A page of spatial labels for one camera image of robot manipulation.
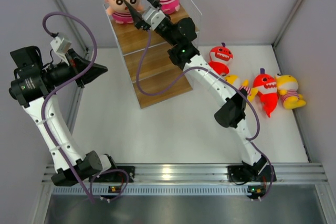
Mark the yellow plush toy striped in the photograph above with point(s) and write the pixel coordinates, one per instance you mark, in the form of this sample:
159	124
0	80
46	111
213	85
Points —
237	83

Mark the aluminium mounting rail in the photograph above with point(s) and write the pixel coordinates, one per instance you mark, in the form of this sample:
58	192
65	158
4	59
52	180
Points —
203	179

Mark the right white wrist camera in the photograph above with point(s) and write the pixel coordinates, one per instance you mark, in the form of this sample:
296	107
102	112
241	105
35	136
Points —
153	17

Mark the yellow plush toy right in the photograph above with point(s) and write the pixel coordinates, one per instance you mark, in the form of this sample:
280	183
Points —
287	87

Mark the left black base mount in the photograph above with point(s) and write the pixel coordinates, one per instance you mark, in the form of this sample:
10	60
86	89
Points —
120	177

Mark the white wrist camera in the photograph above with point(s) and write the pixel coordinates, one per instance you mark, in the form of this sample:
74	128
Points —
60	45
153	17

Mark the aluminium frame post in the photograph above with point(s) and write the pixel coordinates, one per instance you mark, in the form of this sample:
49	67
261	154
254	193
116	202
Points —
286	24
71	24

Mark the red shark plush right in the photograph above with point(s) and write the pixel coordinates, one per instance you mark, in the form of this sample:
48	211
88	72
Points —
267	91

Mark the aluminium frame post left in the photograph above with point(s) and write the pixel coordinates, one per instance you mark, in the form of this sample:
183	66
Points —
71	24

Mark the aluminium frame post right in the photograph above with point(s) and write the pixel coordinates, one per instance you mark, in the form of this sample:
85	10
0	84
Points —
286	24

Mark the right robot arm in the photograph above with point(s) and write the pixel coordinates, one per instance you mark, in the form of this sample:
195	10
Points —
232	101

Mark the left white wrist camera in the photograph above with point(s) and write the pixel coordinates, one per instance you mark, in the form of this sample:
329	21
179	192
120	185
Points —
60	45

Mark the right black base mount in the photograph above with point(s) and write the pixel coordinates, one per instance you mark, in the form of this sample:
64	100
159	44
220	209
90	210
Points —
242	174

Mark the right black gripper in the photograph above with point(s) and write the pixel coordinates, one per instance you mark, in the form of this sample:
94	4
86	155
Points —
137	20

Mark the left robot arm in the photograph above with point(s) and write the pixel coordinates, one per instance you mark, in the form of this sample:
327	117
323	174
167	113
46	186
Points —
34	88

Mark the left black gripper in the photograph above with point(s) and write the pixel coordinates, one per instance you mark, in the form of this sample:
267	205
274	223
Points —
79	65

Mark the red shark plush left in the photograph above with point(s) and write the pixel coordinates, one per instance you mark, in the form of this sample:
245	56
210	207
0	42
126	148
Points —
220	58

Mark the red shark plush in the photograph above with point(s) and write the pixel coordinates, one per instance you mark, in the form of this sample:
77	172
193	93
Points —
220	58
267	91

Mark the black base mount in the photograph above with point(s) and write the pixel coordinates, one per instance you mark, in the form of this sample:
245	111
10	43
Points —
242	174
120	177

